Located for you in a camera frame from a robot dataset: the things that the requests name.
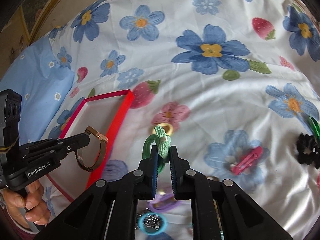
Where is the brown strap wristwatch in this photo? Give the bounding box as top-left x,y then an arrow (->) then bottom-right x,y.
75,126 -> 108,172

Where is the purple hair clip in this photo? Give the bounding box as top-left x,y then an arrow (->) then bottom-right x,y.
148,193 -> 181,213

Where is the pink hair clip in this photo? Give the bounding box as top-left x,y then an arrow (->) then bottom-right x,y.
231,146 -> 263,176

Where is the green yarn hair tie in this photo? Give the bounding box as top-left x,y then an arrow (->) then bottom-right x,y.
142,125 -> 172,173

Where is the red jewelry box tray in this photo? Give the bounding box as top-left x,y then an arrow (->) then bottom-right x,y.
47,90 -> 134,202

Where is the person's left hand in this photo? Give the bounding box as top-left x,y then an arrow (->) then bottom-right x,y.
3,180 -> 50,229

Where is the light blue floral pillow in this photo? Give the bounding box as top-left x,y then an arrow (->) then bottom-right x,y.
1,37 -> 74,144

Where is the black scrunchie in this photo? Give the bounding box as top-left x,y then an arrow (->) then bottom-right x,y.
296,133 -> 320,170

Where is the green hair clip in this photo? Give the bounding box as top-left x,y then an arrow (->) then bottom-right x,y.
308,116 -> 320,144

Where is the floral white bed sheet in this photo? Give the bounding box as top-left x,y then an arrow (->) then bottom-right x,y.
43,0 -> 319,239

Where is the blue ring hair tie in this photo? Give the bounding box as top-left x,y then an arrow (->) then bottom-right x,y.
135,212 -> 168,235

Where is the cream yellow ring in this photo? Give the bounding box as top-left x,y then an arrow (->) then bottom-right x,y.
152,123 -> 174,136

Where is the framed wall picture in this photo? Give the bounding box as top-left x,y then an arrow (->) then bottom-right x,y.
18,0 -> 61,44

